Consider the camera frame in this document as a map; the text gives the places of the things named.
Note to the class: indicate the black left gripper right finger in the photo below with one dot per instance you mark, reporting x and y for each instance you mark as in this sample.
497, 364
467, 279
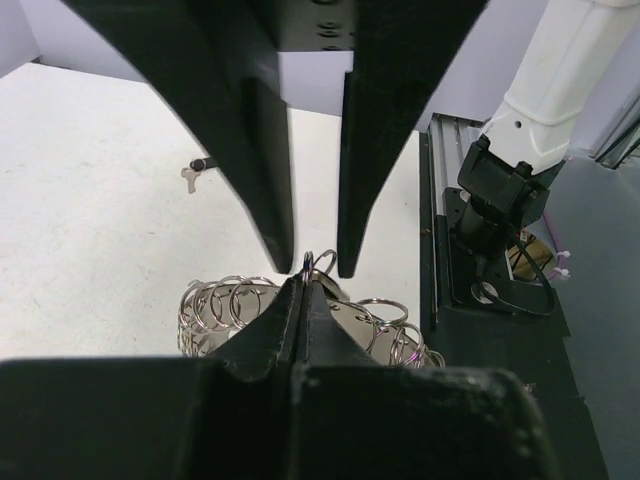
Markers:
351, 418

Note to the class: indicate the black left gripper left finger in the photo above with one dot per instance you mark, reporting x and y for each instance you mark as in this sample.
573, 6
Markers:
225, 416

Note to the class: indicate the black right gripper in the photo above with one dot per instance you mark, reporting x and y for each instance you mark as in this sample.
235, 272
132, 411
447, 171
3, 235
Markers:
217, 69

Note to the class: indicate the metal key ring disc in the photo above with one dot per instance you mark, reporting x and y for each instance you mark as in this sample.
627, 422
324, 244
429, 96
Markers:
210, 313

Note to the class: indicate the silver key with black tag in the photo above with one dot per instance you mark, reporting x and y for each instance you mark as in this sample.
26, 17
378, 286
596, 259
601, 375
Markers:
195, 168

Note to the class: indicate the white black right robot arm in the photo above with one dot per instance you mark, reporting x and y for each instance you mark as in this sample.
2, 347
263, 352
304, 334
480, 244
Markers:
521, 148

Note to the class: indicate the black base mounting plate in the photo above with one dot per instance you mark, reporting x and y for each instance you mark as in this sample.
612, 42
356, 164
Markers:
502, 322

